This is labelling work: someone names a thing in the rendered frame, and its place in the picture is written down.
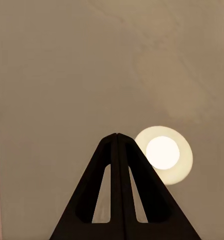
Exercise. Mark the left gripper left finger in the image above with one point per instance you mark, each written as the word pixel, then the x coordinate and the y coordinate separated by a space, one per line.
pixel 76 221

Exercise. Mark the coffee table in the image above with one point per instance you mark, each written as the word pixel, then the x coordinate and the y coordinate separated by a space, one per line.
pixel 73 72

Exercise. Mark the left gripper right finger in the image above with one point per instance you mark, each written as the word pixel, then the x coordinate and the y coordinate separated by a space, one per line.
pixel 166 220

